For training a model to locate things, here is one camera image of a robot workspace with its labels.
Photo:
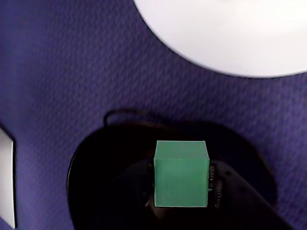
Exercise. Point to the white flat rectangular object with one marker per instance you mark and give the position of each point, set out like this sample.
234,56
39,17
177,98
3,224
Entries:
6,179

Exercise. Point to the blue woven tablecloth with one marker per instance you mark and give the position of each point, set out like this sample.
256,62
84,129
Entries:
60,72

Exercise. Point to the green cube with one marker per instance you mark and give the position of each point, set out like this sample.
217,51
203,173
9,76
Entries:
180,179

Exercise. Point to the white round plate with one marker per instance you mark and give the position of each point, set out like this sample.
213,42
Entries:
227,31

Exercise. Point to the black metal bucket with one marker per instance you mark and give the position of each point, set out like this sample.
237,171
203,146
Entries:
108,155

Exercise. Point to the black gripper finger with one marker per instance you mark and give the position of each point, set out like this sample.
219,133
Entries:
239,208
129,191

